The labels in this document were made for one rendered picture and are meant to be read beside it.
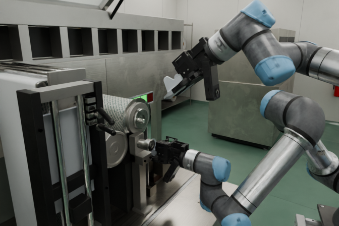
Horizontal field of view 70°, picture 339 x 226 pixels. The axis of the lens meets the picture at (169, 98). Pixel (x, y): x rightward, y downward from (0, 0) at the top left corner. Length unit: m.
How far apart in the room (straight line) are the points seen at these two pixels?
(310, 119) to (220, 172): 0.31
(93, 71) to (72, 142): 0.60
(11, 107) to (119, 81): 0.62
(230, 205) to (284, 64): 0.44
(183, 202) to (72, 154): 0.57
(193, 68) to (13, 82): 0.46
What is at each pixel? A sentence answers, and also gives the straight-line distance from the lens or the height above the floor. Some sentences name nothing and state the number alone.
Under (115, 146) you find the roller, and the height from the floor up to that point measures 1.18.
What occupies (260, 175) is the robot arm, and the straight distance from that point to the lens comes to 0.79.
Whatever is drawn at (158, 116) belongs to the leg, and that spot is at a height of 0.95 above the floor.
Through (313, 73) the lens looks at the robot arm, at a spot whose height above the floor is 1.45.
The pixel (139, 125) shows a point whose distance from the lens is 0.88.
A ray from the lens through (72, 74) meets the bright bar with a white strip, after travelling 0.65.
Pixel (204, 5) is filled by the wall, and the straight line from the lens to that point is 5.75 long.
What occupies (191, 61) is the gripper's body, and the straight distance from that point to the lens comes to 0.67.
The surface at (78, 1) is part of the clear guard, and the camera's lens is 1.14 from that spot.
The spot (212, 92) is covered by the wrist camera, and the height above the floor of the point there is 1.39.
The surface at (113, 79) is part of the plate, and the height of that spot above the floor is 1.33.
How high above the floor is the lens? 1.53
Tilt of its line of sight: 14 degrees down
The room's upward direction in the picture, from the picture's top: straight up
